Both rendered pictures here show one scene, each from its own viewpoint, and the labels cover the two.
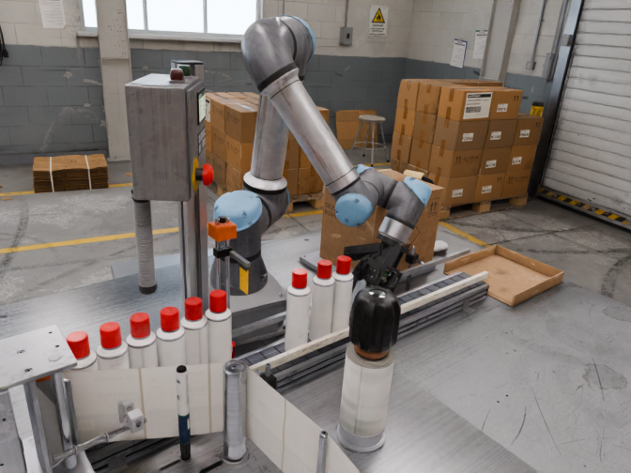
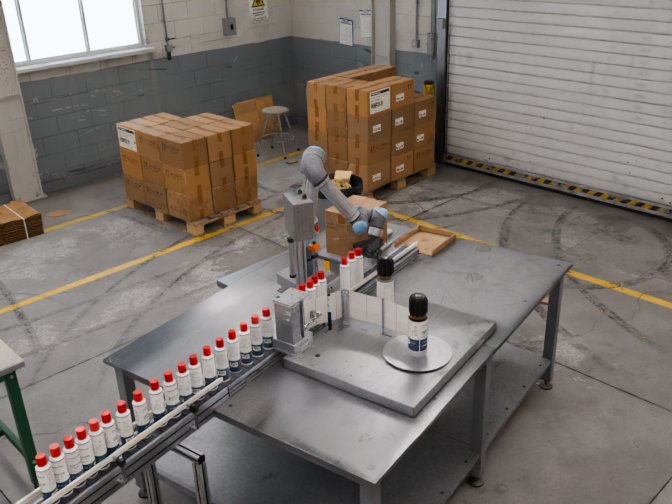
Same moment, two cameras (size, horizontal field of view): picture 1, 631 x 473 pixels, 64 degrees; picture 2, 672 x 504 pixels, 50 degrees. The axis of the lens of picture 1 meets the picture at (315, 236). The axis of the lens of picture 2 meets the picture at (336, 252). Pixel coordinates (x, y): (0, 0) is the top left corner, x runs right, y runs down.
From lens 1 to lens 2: 2.66 m
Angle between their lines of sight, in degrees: 13
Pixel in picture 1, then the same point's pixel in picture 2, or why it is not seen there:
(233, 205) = not seen: hidden behind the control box
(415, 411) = (402, 301)
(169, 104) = (307, 208)
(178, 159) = (310, 225)
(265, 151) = not seen: hidden behind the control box
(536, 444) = (448, 303)
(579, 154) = (471, 121)
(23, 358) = (294, 295)
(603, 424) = (472, 292)
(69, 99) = not seen: outside the picture
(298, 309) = (346, 273)
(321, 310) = (353, 272)
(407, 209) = (379, 221)
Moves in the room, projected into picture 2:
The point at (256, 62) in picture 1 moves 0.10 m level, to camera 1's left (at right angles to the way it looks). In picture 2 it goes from (313, 176) to (293, 178)
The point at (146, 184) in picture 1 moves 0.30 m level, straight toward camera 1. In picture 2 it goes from (299, 236) to (336, 257)
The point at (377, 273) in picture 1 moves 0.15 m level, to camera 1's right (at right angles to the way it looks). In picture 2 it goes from (372, 252) to (398, 248)
